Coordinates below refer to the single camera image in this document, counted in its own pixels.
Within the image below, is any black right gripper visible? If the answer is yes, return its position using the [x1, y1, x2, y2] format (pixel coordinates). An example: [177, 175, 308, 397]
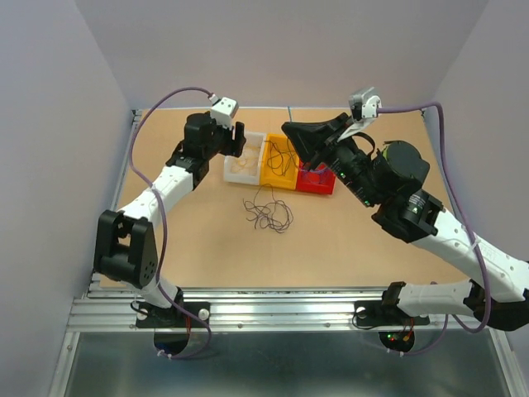
[281, 112, 384, 208]

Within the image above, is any yellow wire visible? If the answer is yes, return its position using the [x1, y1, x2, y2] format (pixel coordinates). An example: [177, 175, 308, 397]
[231, 146, 260, 173]

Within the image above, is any purple blue wire bundle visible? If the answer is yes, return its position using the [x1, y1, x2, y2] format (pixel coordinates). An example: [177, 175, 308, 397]
[242, 184, 295, 233]

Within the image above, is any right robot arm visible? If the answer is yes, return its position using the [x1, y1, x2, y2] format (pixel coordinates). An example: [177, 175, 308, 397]
[282, 113, 528, 331]

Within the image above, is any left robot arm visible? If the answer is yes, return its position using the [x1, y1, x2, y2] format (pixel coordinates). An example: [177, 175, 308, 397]
[93, 111, 246, 326]

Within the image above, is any white plastic bin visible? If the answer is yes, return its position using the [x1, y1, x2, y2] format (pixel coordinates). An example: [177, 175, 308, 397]
[223, 132, 267, 185]

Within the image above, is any yellow plastic bin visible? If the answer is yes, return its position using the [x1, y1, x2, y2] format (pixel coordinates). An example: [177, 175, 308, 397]
[260, 134, 299, 190]

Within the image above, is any red plastic bin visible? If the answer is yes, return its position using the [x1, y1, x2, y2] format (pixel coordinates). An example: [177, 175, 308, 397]
[295, 161, 336, 195]

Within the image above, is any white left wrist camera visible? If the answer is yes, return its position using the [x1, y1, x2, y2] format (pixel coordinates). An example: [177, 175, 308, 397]
[210, 97, 239, 129]

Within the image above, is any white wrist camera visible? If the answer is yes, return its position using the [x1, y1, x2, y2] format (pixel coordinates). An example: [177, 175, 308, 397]
[338, 86, 381, 141]
[210, 97, 239, 129]

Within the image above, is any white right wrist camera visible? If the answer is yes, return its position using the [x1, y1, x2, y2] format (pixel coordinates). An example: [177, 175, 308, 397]
[338, 86, 381, 141]

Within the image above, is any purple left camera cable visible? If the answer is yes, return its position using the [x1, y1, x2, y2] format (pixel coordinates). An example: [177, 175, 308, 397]
[129, 86, 220, 360]

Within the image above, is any purple camera cable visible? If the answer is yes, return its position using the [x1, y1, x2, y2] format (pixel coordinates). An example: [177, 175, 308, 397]
[129, 86, 220, 360]
[379, 101, 493, 334]

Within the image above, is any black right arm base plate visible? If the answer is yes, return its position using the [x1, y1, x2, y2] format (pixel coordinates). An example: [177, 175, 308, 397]
[353, 300, 431, 328]

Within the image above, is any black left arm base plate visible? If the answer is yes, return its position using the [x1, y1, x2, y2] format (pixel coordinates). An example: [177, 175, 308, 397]
[131, 302, 203, 329]

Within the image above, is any aluminium mounting rail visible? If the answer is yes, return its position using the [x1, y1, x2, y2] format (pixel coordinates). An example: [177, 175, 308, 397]
[65, 286, 509, 332]

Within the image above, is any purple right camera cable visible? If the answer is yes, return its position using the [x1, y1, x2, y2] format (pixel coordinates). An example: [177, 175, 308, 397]
[379, 101, 493, 334]

